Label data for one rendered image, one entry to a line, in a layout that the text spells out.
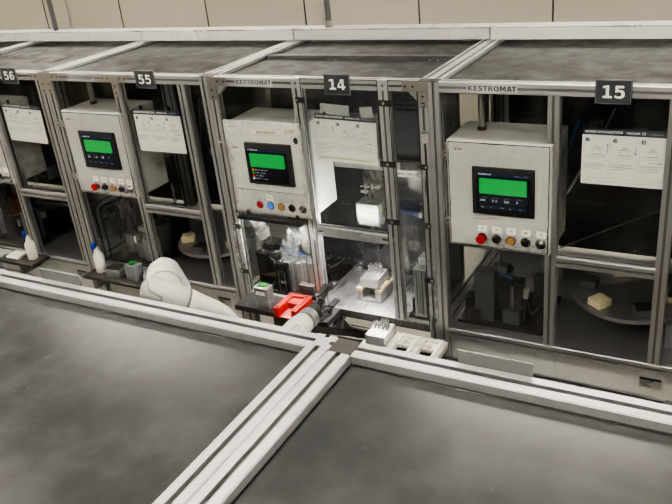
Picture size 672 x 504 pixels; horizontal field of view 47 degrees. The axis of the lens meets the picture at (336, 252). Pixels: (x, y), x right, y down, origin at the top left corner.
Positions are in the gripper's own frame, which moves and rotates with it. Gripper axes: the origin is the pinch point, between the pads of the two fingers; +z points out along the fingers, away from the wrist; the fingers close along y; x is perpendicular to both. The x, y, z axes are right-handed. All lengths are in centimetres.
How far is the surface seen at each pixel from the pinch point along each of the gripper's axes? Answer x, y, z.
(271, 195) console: 41, 35, 20
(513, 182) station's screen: -76, 53, 18
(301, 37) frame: 63, 92, 100
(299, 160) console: 23, 54, 20
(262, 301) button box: 46, -17, 8
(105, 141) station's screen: 138, 56, 18
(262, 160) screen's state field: 41, 53, 18
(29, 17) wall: 602, 61, 380
